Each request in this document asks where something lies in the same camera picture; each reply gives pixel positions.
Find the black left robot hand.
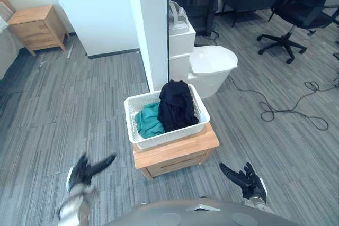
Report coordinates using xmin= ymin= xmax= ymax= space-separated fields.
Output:
xmin=66 ymin=153 xmax=118 ymax=192

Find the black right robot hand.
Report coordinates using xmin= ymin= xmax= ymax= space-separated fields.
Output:
xmin=219 ymin=161 xmax=268 ymax=200

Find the green garment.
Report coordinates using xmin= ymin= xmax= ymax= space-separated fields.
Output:
xmin=133 ymin=102 xmax=166 ymax=140

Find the black garment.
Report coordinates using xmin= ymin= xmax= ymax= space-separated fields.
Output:
xmin=157 ymin=79 xmax=200 ymax=133

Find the white quilt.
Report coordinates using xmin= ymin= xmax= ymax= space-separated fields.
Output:
xmin=0 ymin=29 xmax=21 ymax=80

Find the white woven laundry hamper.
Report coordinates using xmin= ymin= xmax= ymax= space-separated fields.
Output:
xmin=124 ymin=83 xmax=211 ymax=150

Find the grey robot torso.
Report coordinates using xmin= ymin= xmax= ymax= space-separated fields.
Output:
xmin=105 ymin=200 xmax=295 ymax=226

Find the wooden nightstand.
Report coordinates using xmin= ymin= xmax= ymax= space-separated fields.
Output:
xmin=7 ymin=4 xmax=70 ymax=57
xmin=132 ymin=122 xmax=221 ymax=180

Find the white lidded trash bin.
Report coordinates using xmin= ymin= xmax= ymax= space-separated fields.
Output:
xmin=187 ymin=45 xmax=239 ymax=100

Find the white storage box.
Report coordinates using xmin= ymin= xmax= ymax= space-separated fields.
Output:
xmin=168 ymin=22 xmax=197 ymax=59
xmin=168 ymin=54 xmax=192 ymax=84

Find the checkered grey cream pillow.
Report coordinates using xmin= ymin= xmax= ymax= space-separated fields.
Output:
xmin=0 ymin=15 xmax=10 ymax=35

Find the translucent white bag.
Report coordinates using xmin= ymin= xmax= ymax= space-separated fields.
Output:
xmin=168 ymin=0 xmax=190 ymax=30

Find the black office chair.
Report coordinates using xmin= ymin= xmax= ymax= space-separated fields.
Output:
xmin=256 ymin=0 xmax=339 ymax=65

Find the wooden headboard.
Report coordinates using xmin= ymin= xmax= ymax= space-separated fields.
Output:
xmin=0 ymin=0 xmax=15 ymax=21

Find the black floor cable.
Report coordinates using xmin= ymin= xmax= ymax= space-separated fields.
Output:
xmin=227 ymin=74 xmax=339 ymax=132

